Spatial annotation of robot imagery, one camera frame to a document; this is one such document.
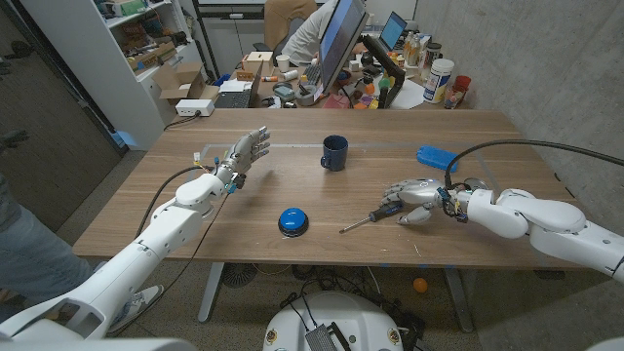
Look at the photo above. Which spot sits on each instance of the white paper cup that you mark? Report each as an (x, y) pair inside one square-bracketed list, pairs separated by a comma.
[(283, 63)]

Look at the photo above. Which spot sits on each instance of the grey tape roll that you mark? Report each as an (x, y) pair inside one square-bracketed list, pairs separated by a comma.
[(306, 96)]

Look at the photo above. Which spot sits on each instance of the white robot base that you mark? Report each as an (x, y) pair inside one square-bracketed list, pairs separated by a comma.
[(351, 317)]

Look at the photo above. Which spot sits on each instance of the open laptop blue screen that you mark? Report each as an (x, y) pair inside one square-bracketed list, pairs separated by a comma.
[(392, 30)]

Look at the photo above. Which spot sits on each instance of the grey finned device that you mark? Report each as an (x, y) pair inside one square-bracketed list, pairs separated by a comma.
[(321, 339)]

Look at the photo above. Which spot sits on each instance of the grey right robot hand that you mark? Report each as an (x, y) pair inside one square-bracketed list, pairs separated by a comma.
[(421, 192)]

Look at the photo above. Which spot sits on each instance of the person in grey shirt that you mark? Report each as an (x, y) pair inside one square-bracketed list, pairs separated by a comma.
[(29, 258)]

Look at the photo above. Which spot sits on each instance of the blue plastic block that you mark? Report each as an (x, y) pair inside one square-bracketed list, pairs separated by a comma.
[(436, 158)]

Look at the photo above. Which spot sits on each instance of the black laptop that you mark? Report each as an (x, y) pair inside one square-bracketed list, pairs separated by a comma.
[(236, 100)]

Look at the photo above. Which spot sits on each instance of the dark lidded jar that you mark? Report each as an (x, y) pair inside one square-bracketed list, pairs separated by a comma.
[(433, 53)]

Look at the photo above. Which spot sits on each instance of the white power box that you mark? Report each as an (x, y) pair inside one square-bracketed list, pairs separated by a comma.
[(194, 107)]

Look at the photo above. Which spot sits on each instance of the white paper sheet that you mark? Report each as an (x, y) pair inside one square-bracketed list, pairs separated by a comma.
[(408, 95)]

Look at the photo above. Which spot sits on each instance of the grey table leg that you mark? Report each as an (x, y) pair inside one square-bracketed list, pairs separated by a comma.
[(210, 292), (458, 300)]

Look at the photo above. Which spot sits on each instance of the orange ball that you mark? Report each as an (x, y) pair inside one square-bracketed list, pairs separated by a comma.
[(420, 285)]

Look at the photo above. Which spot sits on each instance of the tilted computer monitor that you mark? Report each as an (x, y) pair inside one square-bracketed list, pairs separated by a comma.
[(339, 39)]

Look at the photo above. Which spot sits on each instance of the blue push button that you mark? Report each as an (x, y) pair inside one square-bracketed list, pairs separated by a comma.
[(293, 219)]

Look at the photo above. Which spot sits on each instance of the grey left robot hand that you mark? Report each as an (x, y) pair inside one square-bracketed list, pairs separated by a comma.
[(244, 153)]

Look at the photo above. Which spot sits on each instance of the wooden tissue box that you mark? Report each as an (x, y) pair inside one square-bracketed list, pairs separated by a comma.
[(258, 63)]

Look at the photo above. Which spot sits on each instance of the brown office chair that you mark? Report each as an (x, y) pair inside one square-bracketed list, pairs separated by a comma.
[(280, 19)]

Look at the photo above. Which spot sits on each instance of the white canister blue label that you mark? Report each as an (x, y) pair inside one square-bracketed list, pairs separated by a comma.
[(437, 80)]

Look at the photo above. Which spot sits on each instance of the dark blue mug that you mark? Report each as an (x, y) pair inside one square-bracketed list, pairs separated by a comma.
[(336, 153)]

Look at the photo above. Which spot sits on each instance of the seated person in white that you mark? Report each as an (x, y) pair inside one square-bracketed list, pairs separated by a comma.
[(307, 39)]

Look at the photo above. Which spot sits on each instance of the pink pouch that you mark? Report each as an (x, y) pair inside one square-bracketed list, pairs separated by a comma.
[(336, 101)]

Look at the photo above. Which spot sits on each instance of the open cardboard box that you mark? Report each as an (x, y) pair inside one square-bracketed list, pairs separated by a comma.
[(183, 83)]

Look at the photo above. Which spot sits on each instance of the black white glove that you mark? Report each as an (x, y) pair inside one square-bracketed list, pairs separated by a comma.
[(12, 138)]

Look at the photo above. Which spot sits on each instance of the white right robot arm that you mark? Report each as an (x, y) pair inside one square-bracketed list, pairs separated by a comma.
[(551, 219)]

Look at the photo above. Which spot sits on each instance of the white shelf unit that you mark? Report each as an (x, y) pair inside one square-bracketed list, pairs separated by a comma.
[(97, 73)]

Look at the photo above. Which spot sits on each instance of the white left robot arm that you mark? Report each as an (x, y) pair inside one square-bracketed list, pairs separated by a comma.
[(161, 234)]

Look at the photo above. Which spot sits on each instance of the grey white sneaker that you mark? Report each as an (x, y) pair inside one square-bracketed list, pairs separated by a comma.
[(141, 303)]

